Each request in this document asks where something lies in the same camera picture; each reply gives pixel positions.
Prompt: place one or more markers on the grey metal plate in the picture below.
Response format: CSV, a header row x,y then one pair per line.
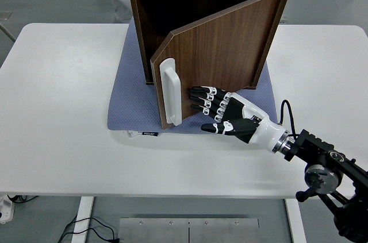
x,y
172,231

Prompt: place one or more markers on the black mat label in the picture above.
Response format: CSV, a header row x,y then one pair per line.
x,y
150,134

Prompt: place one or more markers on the brown wooden cabinet door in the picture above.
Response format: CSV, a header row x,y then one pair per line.
x,y
224,53

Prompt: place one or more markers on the grey metal bar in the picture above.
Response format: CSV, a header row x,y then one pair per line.
x,y
8,32

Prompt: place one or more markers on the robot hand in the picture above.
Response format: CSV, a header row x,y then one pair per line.
x,y
258,131

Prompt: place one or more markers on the blue-grey textured mat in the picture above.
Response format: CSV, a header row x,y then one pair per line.
x,y
132,102

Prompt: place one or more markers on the clear floor plate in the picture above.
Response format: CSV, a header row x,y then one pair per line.
x,y
5,15

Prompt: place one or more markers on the white power strip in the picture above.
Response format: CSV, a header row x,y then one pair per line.
x,y
5,210

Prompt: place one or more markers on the white table leg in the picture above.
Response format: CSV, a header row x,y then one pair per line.
x,y
83,220
294,225

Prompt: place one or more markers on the white mat tag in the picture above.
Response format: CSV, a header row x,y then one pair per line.
x,y
132,134

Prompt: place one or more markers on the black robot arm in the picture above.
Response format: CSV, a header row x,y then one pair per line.
x,y
316,142

